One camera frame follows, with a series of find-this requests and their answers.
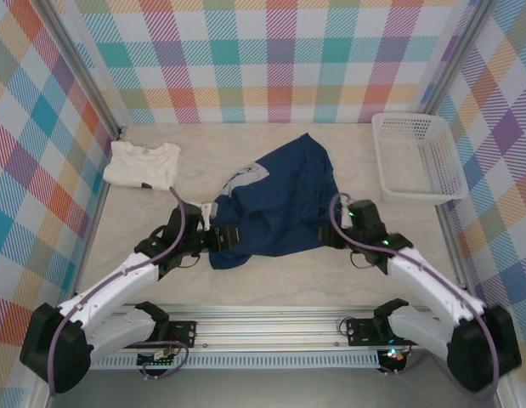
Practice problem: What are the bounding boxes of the dark blue t-shirt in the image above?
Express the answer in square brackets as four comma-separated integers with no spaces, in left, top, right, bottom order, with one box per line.
[208,133,347,272]

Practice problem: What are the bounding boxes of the folded white t-shirt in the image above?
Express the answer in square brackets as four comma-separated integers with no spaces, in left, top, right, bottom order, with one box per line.
[103,139,183,191]

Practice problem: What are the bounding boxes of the white perforated plastic basket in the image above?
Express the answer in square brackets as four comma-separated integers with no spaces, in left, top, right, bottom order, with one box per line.
[370,111,470,205]

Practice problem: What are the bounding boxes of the small circuit board white connector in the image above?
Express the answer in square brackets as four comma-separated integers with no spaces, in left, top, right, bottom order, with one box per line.
[137,348,178,369]

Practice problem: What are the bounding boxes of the small circuit board coloured lights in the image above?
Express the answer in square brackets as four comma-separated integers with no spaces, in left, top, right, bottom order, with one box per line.
[377,347,410,370]

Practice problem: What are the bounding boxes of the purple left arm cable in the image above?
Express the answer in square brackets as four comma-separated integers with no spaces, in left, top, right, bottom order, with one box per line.
[45,185,191,399]

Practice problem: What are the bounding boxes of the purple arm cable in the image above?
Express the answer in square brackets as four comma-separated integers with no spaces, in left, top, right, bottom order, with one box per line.
[45,185,191,399]
[330,193,501,403]

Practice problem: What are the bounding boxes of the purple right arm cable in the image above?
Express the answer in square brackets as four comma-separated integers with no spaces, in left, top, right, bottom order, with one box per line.
[330,193,501,403]

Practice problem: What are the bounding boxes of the aluminium table side rail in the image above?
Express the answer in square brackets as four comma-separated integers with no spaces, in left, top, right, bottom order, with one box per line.
[69,127,123,307]
[434,203,474,307]

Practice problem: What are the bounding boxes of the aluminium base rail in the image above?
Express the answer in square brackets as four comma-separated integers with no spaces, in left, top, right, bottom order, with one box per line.
[71,302,474,354]

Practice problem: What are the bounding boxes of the white slotted cable duct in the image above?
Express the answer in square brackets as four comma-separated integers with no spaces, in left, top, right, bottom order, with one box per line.
[90,350,381,371]

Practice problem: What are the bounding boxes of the aluminium frame post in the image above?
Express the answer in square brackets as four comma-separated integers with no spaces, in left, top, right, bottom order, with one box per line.
[418,0,495,118]
[39,0,128,139]

